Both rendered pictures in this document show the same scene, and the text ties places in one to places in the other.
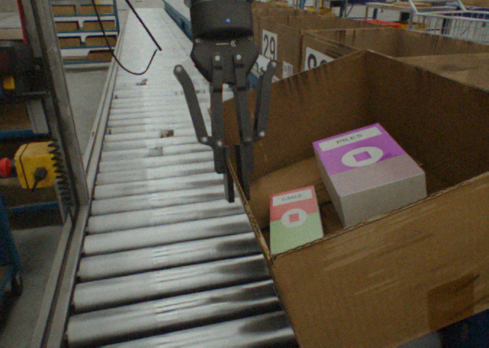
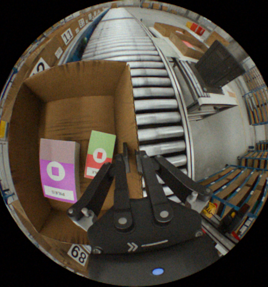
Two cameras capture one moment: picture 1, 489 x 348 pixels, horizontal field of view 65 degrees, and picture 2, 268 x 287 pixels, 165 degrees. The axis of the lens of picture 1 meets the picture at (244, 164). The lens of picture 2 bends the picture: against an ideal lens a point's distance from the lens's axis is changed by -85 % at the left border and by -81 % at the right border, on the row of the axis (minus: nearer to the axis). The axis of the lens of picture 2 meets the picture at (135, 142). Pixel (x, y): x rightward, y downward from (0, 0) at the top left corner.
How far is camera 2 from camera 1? 0.42 m
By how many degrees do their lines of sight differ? 67
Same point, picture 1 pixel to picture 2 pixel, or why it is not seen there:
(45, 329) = (190, 144)
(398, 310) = (86, 88)
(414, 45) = (42, 243)
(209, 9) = not seen: outside the picture
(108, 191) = not seen: hidden behind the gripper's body
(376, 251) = (89, 69)
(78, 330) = (182, 142)
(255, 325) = not seen: hidden behind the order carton
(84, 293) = (183, 157)
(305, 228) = (96, 144)
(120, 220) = (175, 198)
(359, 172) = (60, 156)
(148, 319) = (162, 144)
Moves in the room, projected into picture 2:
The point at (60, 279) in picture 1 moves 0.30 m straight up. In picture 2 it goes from (190, 167) to (242, 182)
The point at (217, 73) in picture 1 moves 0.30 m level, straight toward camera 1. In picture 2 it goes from (159, 197) to (150, 22)
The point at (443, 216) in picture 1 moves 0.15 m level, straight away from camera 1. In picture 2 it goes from (65, 70) to (29, 122)
